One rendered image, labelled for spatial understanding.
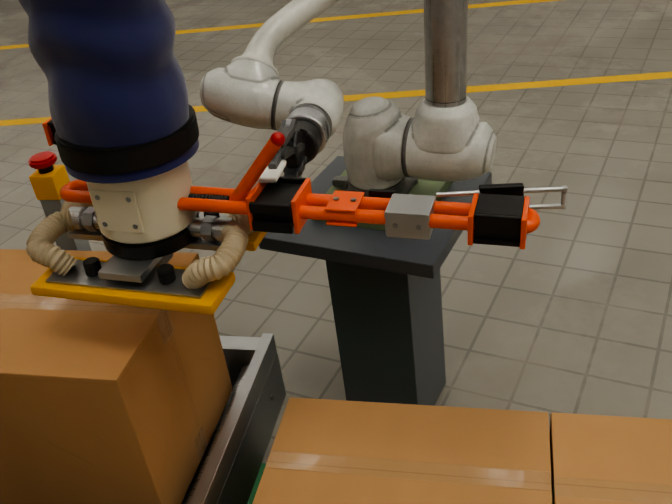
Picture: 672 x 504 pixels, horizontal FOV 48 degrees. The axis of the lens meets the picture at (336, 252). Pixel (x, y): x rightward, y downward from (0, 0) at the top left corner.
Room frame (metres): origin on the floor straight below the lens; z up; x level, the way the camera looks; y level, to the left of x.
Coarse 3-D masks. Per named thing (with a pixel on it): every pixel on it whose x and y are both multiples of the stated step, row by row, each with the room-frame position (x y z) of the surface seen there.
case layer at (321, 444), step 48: (288, 432) 1.23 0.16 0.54; (336, 432) 1.21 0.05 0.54; (384, 432) 1.19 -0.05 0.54; (432, 432) 1.17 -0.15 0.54; (480, 432) 1.15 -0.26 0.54; (528, 432) 1.14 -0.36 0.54; (576, 432) 1.12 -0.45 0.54; (624, 432) 1.10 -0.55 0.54; (288, 480) 1.10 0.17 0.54; (336, 480) 1.08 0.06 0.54; (384, 480) 1.06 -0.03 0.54; (432, 480) 1.04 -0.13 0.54; (480, 480) 1.03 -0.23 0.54; (528, 480) 1.01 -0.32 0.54; (576, 480) 1.00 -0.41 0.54; (624, 480) 0.98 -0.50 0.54
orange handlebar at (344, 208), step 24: (72, 192) 1.19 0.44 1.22; (192, 192) 1.16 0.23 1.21; (216, 192) 1.14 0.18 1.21; (336, 192) 1.08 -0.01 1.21; (360, 192) 1.07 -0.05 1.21; (312, 216) 1.04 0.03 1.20; (336, 216) 1.03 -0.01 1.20; (360, 216) 1.01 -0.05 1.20; (384, 216) 1.00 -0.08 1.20; (432, 216) 0.98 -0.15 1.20; (456, 216) 0.97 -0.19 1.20; (528, 216) 0.95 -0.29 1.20
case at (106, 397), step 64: (0, 256) 1.49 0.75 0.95; (192, 256) 1.38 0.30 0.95; (0, 320) 1.24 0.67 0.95; (64, 320) 1.21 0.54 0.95; (128, 320) 1.18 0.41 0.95; (192, 320) 1.30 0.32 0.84; (0, 384) 1.08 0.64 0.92; (64, 384) 1.04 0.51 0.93; (128, 384) 1.04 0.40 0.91; (192, 384) 1.23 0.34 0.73; (0, 448) 1.10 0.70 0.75; (64, 448) 1.06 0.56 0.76; (128, 448) 1.02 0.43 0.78; (192, 448) 1.16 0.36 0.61
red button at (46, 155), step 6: (36, 156) 1.82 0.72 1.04; (42, 156) 1.82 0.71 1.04; (48, 156) 1.81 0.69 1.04; (54, 156) 1.82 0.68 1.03; (30, 162) 1.80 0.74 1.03; (36, 162) 1.79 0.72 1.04; (42, 162) 1.79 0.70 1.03; (48, 162) 1.79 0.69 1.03; (54, 162) 1.80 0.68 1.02; (36, 168) 1.79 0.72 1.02; (42, 168) 1.79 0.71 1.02; (48, 168) 1.80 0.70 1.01
